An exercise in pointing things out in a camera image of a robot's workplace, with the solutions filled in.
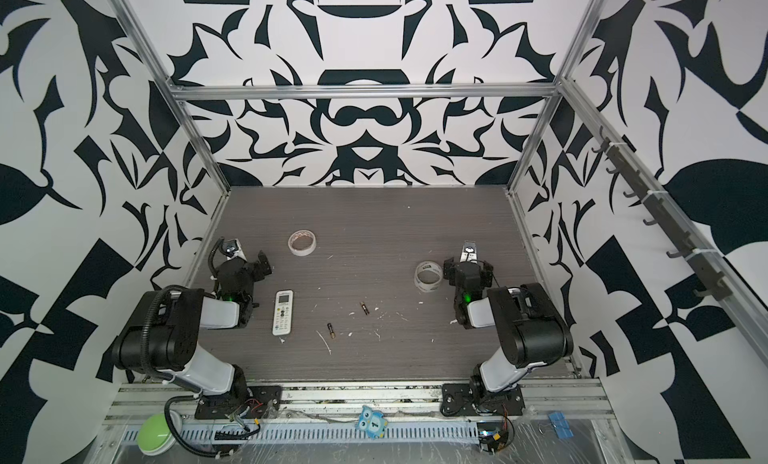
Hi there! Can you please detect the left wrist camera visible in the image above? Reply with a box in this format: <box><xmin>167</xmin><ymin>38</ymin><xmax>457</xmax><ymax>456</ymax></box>
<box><xmin>219</xmin><ymin>239</ymin><xmax>247</xmax><ymax>261</ymax></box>

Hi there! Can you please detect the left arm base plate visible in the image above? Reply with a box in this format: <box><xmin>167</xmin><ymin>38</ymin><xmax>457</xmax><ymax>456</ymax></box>
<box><xmin>194</xmin><ymin>385</ymin><xmax>283</xmax><ymax>420</ymax></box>

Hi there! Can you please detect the white masking tape roll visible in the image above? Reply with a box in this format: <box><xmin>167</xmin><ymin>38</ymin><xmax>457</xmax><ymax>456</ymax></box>
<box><xmin>287</xmin><ymin>230</ymin><xmax>317</xmax><ymax>257</ymax></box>

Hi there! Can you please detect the small electronics board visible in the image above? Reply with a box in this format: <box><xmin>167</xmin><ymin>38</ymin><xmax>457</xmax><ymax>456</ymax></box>
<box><xmin>478</xmin><ymin>420</ymin><xmax>516</xmax><ymax>454</ymax></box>

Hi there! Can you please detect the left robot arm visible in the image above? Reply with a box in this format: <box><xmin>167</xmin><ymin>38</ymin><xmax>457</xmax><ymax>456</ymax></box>
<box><xmin>111</xmin><ymin>252</ymin><xmax>272</xmax><ymax>398</ymax></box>

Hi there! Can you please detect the white slotted cable duct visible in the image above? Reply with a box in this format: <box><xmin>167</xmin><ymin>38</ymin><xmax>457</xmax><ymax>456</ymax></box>
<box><xmin>121</xmin><ymin>421</ymin><xmax>479</xmax><ymax>445</ymax></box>

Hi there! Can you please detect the green push button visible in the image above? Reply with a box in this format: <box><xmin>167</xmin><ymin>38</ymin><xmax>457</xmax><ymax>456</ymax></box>
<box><xmin>136</xmin><ymin>414</ymin><xmax>176</xmax><ymax>457</ymax></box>

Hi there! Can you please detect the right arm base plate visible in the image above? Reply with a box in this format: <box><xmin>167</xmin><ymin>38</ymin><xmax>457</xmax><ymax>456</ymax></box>
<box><xmin>440</xmin><ymin>383</ymin><xmax>526</xmax><ymax>417</ymax></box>

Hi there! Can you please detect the blue tape piece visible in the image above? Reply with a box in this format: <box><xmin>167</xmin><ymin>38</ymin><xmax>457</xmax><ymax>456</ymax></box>
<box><xmin>548</xmin><ymin>412</ymin><xmax>574</xmax><ymax>440</ymax></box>

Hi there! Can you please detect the white remote control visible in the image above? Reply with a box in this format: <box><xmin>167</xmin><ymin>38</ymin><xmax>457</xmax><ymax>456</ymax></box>
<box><xmin>272</xmin><ymin>290</ymin><xmax>294</xmax><ymax>337</ymax></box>

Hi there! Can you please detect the clear tape roll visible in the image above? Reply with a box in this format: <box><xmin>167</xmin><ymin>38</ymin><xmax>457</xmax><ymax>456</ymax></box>
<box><xmin>414</xmin><ymin>261</ymin><xmax>443</xmax><ymax>293</ymax></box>

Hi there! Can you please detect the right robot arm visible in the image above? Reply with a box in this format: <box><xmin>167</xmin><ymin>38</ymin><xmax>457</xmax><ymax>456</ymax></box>
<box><xmin>443</xmin><ymin>258</ymin><xmax>574</xmax><ymax>400</ymax></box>

